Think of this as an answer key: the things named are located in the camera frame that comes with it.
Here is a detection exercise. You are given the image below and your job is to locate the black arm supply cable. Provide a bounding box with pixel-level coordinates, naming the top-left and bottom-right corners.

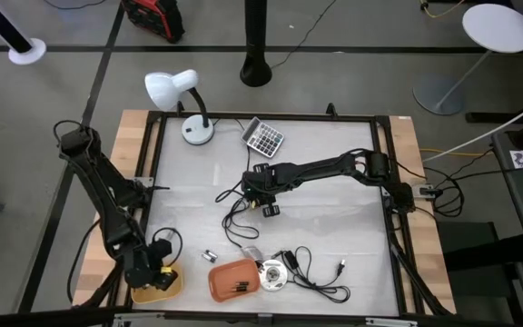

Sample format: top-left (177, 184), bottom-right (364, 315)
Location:
top-left (64, 217), bottom-right (108, 304)

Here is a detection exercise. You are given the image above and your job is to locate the white desk lamp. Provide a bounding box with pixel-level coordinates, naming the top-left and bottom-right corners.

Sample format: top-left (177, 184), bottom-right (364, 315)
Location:
top-left (143, 68), bottom-right (215, 146)

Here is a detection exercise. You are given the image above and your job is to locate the chrome cylinder on round base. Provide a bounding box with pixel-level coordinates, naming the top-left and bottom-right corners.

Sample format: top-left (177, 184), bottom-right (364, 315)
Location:
top-left (259, 259), bottom-right (290, 292)

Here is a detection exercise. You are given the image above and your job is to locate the orange plastic bin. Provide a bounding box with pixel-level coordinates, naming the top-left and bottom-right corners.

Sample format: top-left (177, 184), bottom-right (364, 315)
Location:
top-left (207, 258), bottom-right (262, 303)

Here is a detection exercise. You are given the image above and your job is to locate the black USB cable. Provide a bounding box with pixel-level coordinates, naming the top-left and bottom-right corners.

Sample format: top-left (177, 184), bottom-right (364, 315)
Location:
top-left (270, 246), bottom-right (352, 304)

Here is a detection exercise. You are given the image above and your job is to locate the grey desk calculator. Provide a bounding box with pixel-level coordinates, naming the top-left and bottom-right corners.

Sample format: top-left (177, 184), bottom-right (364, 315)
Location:
top-left (241, 116), bottom-right (286, 160)

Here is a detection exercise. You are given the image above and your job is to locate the white round stool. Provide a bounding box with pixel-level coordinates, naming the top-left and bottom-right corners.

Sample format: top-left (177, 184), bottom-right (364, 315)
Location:
top-left (413, 3), bottom-right (523, 116)

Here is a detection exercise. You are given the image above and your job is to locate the dark pole with white base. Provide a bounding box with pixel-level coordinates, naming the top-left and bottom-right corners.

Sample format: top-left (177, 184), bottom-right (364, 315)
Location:
top-left (0, 0), bottom-right (47, 66)

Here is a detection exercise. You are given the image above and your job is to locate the red and black bag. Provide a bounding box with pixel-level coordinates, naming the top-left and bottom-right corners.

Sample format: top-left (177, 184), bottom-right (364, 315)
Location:
top-left (120, 0), bottom-right (185, 45)

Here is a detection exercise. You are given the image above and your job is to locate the yellow plastic bin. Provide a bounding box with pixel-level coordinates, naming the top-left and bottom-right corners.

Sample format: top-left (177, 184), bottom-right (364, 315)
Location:
top-left (130, 261), bottom-right (184, 305)

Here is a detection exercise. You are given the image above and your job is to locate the thin black floor cable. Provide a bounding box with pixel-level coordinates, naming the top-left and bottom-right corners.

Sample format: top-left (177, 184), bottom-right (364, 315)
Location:
top-left (270, 0), bottom-right (338, 70)

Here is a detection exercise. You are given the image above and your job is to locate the yellow cable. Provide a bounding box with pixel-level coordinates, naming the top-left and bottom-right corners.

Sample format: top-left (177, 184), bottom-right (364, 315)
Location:
top-left (419, 147), bottom-right (483, 158)

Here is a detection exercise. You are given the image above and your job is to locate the black floor pole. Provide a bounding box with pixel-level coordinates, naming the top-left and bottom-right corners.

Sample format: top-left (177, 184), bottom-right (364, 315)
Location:
top-left (239, 0), bottom-right (273, 88)

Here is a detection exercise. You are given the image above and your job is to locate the white cable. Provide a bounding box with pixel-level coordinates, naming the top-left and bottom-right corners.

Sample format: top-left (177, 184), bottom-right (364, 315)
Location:
top-left (422, 92), bottom-right (523, 164)

